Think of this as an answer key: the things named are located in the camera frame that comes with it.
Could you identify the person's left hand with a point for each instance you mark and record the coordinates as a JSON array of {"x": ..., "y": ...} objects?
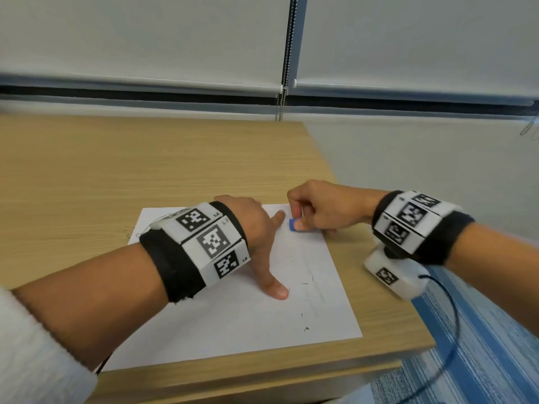
[{"x": 252, "y": 231}]

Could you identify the person's right hand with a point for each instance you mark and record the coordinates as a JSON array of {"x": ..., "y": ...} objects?
[{"x": 332, "y": 206}]

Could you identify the blue eraser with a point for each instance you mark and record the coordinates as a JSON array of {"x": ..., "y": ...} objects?
[{"x": 292, "y": 225}]

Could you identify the white paper sheet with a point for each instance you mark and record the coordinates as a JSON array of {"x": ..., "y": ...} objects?
[{"x": 252, "y": 323}]

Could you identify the person's left forearm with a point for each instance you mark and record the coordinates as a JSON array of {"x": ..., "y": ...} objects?
[{"x": 97, "y": 298}]

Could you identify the person's right forearm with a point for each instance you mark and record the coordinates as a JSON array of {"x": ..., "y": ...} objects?
[{"x": 501, "y": 273}]

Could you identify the black left wristband with markers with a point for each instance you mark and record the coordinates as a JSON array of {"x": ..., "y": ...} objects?
[{"x": 202, "y": 248}]

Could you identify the wooden drawer front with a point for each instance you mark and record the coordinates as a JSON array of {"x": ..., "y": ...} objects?
[{"x": 252, "y": 382}]

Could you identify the narrow white roller blind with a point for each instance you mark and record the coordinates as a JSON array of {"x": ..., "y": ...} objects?
[{"x": 421, "y": 37}]

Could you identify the wide white roller blind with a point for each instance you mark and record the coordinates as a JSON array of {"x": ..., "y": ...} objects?
[{"x": 147, "y": 33}]

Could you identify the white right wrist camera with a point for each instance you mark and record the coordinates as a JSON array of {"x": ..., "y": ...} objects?
[{"x": 400, "y": 277}]

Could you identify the dark window frame rail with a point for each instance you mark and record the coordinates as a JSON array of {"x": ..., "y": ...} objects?
[{"x": 147, "y": 94}]

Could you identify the blue window post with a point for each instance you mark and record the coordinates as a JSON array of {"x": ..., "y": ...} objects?
[{"x": 299, "y": 33}]

